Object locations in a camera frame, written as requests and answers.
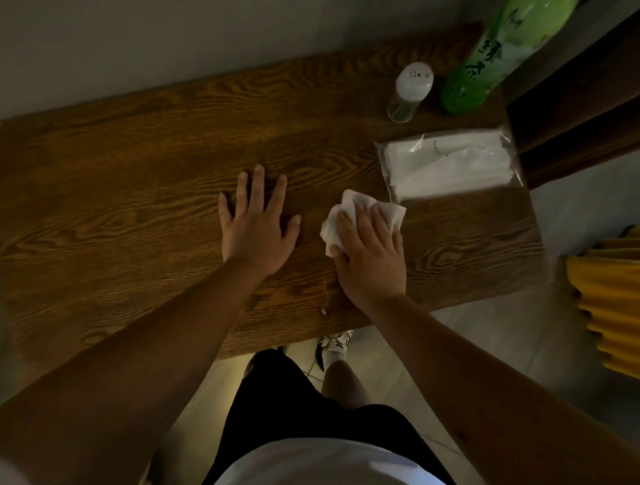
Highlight person's black shorts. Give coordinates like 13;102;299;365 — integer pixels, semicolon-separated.
202;348;456;485

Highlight person's white shirt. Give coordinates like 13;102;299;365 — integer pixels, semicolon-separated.
0;438;446;485

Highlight person's left hand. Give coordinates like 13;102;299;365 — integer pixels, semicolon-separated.
217;165;303;278

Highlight green drink bottle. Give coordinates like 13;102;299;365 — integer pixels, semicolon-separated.
439;0;580;116

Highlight white wiping cloth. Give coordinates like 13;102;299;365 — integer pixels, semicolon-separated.
319;189;407;258

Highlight brown curtain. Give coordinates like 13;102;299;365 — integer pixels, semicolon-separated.
505;9;640;190

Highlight person's right white shoe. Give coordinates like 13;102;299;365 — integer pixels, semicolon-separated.
315;329;354;373

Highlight person's left forearm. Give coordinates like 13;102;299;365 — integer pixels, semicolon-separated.
0;257;271;485

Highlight clear plastic tissue pack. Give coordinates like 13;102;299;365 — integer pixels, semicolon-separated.
375;125;525;203

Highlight brown wooden table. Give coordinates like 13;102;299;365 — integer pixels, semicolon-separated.
0;22;546;406

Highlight person's right forearm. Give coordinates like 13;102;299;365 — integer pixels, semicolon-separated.
359;294;640;485

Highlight person's right hand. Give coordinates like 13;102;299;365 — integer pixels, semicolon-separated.
329;202;407;310

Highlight person's right leg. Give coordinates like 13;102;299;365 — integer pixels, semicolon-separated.
321;359;371;410

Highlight white-capped clear shaker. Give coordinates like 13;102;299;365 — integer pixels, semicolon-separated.
386;61;435;124

